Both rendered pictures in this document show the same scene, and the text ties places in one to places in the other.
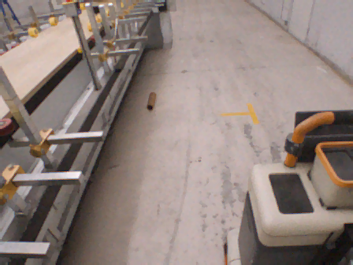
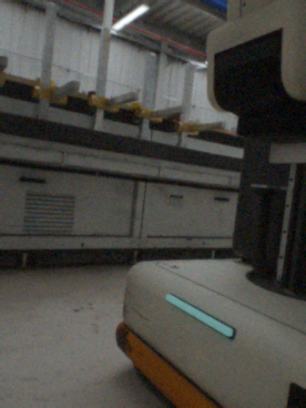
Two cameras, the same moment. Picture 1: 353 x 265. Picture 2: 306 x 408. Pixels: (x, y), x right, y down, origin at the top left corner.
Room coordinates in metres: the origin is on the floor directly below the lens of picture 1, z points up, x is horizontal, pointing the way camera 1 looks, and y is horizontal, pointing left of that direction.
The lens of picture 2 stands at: (-0.56, -0.86, 0.47)
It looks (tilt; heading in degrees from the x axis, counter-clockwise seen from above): 3 degrees down; 51
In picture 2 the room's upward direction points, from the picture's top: 6 degrees clockwise
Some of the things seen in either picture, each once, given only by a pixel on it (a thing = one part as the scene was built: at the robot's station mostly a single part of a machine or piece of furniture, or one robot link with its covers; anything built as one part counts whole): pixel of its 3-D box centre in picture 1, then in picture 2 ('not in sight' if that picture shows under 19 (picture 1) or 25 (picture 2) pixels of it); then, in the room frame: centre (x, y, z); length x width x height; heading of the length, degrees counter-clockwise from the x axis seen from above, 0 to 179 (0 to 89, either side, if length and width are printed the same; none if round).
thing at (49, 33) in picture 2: not in sight; (46, 62); (0.02, 0.64, 0.94); 0.04 x 0.04 x 0.48; 84
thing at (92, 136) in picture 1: (54, 139); (195, 128); (0.80, 0.51, 0.81); 0.43 x 0.03 x 0.04; 84
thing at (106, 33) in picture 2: not in sight; (101, 81); (0.27, 0.62, 0.92); 0.04 x 0.04 x 0.48; 84
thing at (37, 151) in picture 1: (42, 143); (187, 128); (0.79, 0.56, 0.81); 0.14 x 0.06 x 0.05; 174
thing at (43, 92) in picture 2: not in sight; (49, 95); (0.04, 0.64, 0.81); 0.14 x 0.06 x 0.05; 174
